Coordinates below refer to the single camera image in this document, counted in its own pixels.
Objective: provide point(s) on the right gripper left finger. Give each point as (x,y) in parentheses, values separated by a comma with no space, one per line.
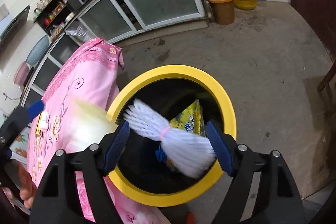
(57,199)

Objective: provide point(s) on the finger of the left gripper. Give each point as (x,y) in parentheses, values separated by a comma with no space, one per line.
(17,121)

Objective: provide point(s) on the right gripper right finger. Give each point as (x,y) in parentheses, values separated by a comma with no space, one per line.
(278,199)

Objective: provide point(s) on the white tissue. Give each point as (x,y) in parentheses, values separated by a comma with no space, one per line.
(46,117)

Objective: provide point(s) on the napa cabbage piece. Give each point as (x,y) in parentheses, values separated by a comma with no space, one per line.
(87,124)

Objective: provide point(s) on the yellow snack bag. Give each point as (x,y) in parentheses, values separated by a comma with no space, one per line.
(190,119)

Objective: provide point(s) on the yellow rimmed black trash bin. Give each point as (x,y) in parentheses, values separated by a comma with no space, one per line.
(214,172)

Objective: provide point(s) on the white framed kitchen cabinet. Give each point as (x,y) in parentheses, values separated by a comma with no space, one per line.
(113,21)

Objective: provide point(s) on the person left hand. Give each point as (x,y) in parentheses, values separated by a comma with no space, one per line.
(27,188)

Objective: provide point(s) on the yellow red small box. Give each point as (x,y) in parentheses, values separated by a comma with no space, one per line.
(39,125)

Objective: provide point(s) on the pink plastic basin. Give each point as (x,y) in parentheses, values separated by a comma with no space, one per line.
(21,74)

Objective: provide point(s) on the blue plastic basin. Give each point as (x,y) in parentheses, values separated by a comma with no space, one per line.
(38,51)

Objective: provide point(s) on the range hood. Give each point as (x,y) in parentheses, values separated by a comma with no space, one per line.
(15,24)

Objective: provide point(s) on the pink floral tablecloth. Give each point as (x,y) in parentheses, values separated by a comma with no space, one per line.
(90,76)

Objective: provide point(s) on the white grain sack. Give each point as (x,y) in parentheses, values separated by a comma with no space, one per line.
(77,31)

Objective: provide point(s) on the black spice shelf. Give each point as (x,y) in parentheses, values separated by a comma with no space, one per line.
(52,14)

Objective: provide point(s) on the wooden stool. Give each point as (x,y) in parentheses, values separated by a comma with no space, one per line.
(325,91)

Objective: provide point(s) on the brown plastic bucket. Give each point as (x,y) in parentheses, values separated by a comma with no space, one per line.
(223,11)

